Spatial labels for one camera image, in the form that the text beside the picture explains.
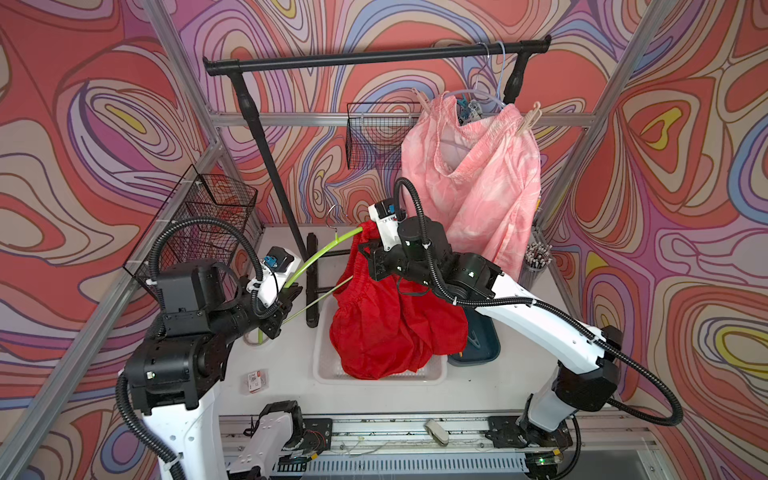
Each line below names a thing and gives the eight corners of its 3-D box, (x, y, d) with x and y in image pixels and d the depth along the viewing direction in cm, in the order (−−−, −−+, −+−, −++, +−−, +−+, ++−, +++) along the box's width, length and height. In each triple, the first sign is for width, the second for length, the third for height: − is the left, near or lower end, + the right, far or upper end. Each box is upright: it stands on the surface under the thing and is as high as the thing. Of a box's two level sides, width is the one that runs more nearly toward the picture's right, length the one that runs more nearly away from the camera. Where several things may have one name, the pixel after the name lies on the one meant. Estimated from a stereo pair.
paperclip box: (250, 394, 81) (246, 391, 79) (250, 376, 84) (247, 373, 82) (268, 389, 82) (265, 386, 80) (268, 371, 85) (265, 368, 83)
